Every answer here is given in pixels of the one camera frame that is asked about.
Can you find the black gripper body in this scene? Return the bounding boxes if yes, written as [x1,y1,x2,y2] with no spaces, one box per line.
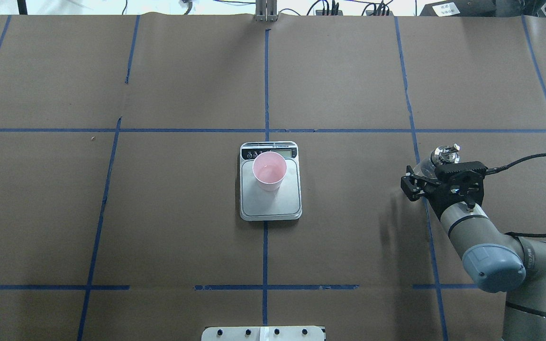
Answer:
[426,161,488,219]

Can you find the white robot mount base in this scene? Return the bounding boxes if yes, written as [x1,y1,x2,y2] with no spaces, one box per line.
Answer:
[201,325,327,341]

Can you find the pink paper cup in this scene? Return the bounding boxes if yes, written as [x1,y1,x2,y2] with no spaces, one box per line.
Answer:
[252,151,287,191]

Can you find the silver digital kitchen scale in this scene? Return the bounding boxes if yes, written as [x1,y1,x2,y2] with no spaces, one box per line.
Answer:
[238,142,302,222]

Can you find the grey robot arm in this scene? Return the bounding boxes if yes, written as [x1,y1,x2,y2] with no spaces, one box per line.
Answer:
[400,162,546,341]

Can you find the black device with label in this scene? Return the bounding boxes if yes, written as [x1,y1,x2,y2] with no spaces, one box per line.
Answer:
[419,0,496,17]

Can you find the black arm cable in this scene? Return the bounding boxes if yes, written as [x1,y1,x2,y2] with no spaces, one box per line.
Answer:
[485,153,546,173]

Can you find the aluminium camera post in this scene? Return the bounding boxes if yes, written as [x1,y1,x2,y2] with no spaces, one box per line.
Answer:
[254,0,279,22]

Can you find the clear glass sauce bottle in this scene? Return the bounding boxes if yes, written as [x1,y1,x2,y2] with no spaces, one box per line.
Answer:
[414,144,461,179]

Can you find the black power strip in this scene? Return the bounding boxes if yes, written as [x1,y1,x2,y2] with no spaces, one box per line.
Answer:
[310,0,343,17]

